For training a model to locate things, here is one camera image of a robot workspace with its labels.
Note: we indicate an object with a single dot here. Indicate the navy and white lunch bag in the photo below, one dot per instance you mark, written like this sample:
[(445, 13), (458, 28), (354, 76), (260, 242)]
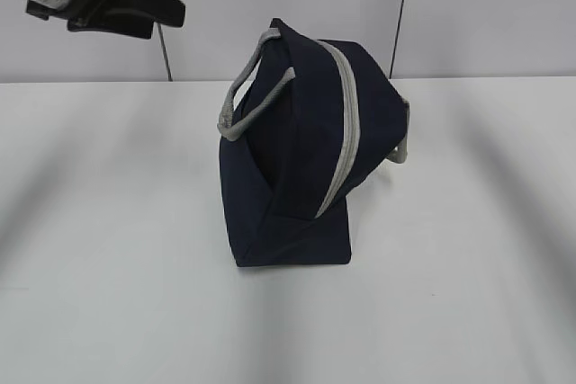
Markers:
[(304, 123)]

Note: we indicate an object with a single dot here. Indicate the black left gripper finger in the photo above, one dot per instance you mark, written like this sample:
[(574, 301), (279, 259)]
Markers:
[(132, 18)]

